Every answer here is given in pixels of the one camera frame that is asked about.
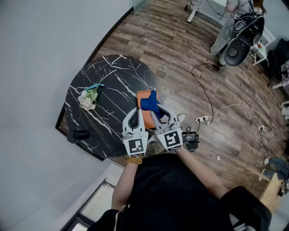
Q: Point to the blue cloth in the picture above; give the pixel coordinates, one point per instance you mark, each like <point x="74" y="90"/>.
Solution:
<point x="149" y="103"/>

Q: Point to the white power strip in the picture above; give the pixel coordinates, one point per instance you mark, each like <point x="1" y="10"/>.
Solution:
<point x="201" y="118"/>

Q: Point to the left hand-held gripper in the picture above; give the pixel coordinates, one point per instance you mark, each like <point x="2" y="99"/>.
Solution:
<point x="135" y="144"/>

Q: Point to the black shell chair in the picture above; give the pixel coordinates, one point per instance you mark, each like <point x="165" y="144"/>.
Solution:
<point x="237" y="52"/>

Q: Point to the white shelf unit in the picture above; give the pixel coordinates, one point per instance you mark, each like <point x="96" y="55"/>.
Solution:
<point x="266" y="40"/>

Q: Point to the small white socket block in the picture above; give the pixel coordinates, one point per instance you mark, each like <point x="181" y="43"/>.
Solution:
<point x="261" y="128"/>

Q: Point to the black shaker bottle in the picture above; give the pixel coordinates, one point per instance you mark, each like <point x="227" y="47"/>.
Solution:
<point x="77" y="135"/>

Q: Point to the person's right white shoe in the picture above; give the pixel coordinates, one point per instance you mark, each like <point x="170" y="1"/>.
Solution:
<point x="181" y="117"/>

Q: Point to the white flower bouquet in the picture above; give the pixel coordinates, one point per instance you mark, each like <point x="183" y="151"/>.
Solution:
<point x="87" y="101"/>

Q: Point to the person's white shoe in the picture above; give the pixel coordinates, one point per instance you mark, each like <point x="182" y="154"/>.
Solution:
<point x="151" y="139"/>
<point x="181" y="117"/>

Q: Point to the black device with screen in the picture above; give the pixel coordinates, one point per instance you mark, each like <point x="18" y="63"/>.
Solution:
<point x="189" y="137"/>

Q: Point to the person's camouflage trousers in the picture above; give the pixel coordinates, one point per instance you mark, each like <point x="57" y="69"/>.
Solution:
<point x="155" y="149"/>

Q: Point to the person's left white shoe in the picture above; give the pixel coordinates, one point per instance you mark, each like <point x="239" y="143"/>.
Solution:
<point x="151" y="139"/>

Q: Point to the wooden bench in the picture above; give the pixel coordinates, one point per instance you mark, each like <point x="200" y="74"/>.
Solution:
<point x="271" y="191"/>

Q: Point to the person's black shirt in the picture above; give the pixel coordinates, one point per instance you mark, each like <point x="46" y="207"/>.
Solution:
<point x="169" y="198"/>

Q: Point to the white desk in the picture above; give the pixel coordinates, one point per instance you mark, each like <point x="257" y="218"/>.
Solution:
<point x="192" y="13"/>

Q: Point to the black fabric chair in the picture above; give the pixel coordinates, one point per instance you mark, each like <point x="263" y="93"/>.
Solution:
<point x="277" y="61"/>

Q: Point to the person's right forearm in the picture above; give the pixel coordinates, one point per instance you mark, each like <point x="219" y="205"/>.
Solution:
<point x="198" y="171"/>

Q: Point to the orange plastic box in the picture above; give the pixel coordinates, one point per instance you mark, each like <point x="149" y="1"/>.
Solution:
<point x="147" y="120"/>

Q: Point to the person's left forearm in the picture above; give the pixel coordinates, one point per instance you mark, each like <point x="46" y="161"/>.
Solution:
<point x="123" y="185"/>

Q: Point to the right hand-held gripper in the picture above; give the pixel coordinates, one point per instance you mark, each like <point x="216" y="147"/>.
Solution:
<point x="170" y="139"/>

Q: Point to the black framed window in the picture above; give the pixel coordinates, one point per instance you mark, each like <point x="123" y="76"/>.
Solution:
<point x="94" y="203"/>

